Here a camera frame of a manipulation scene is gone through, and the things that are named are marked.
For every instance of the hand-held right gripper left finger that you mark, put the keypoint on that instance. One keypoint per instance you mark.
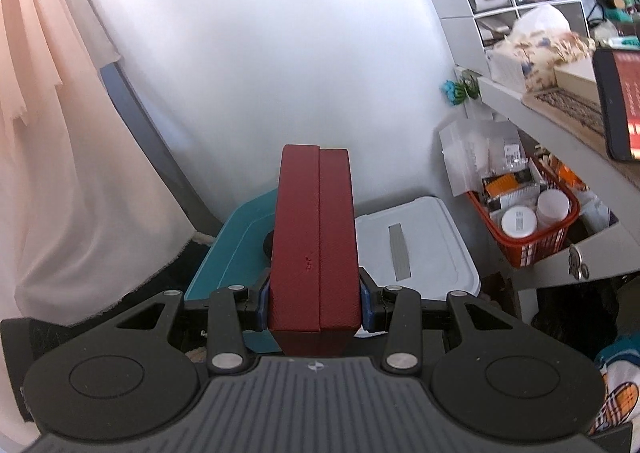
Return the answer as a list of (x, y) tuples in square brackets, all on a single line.
[(225, 333)]

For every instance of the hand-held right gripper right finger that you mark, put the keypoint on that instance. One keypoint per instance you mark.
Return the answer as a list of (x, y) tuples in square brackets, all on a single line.
[(402, 333)]

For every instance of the blue plastic storage bin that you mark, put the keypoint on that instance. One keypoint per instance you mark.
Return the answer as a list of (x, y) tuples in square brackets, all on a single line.
[(235, 243)]

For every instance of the white bin lid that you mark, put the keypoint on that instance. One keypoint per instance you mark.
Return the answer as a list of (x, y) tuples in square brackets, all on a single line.
[(430, 243)]

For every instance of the dark red gift box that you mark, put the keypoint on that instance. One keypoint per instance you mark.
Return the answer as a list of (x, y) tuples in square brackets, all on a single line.
[(315, 233)]

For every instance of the black fleece-lined garment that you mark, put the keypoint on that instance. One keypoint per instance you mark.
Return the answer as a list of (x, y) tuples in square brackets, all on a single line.
[(165, 278)]

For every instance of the white labelled jar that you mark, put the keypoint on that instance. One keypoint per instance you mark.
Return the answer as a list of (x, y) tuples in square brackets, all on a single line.
[(518, 223)]

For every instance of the red plastic basket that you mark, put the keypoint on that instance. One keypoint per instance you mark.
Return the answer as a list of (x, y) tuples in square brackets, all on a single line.
[(540, 248)]

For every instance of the clear plastic packets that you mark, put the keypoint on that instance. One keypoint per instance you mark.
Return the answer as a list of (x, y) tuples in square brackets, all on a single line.
[(470, 158)]

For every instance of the metal mouse-shaped hook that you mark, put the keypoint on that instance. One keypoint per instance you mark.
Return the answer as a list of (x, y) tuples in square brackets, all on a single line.
[(579, 262)]

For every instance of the plain white jar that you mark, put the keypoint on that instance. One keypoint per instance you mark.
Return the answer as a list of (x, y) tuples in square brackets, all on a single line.
[(552, 208)]

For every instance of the peach curtain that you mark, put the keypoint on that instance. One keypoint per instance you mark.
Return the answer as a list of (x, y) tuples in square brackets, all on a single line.
[(60, 133)]

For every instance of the white desk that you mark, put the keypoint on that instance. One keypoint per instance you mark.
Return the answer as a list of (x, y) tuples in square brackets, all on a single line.
[(550, 133)]

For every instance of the teal flower ornament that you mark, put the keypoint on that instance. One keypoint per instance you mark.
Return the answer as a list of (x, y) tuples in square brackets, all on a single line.
[(457, 90)]

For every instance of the patterned desk mat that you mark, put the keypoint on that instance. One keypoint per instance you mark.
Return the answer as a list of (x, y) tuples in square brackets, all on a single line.
[(565, 105)]

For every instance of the white drawer organizer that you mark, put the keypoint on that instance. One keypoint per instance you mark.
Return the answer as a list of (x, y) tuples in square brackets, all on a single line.
[(460, 38)]

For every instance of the beige cardboard box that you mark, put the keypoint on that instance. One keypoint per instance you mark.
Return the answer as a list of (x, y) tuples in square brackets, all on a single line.
[(577, 80)]

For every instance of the floral tissue pack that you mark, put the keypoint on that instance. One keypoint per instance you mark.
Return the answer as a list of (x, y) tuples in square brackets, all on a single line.
[(540, 58)]

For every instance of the small tablet screen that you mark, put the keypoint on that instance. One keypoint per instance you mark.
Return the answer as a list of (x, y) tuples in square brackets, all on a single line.
[(615, 108)]

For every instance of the grey metal frame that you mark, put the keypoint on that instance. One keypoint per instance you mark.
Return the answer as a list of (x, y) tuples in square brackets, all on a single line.
[(150, 148)]

